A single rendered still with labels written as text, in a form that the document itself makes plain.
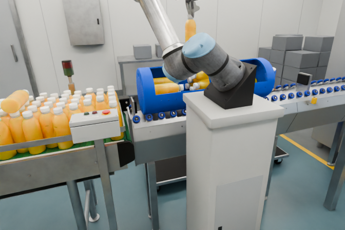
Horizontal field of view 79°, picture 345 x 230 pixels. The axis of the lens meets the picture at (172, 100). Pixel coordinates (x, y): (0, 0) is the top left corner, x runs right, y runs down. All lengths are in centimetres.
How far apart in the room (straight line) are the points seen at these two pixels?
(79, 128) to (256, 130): 73
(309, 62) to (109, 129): 400
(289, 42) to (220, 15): 156
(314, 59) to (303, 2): 225
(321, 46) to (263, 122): 382
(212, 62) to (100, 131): 56
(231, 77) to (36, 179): 102
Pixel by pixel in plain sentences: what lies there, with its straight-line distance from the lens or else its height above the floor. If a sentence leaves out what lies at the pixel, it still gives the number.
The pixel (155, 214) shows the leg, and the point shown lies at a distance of 171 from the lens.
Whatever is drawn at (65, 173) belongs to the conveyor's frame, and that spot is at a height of 78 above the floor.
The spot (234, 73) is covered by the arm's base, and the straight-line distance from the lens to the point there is 85.
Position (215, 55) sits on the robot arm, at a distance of 81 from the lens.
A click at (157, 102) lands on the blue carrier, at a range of 117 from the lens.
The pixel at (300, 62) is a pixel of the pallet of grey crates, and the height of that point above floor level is 78.
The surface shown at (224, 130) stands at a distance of 82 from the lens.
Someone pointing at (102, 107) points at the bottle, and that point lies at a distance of 120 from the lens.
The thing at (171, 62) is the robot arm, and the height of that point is 132.
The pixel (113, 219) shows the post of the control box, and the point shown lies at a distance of 134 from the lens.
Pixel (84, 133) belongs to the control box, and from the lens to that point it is 98.
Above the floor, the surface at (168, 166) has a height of 15.
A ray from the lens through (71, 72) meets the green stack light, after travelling 159.
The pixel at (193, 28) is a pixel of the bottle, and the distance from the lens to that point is 141.
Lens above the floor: 147
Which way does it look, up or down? 20 degrees down
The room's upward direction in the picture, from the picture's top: 2 degrees counter-clockwise
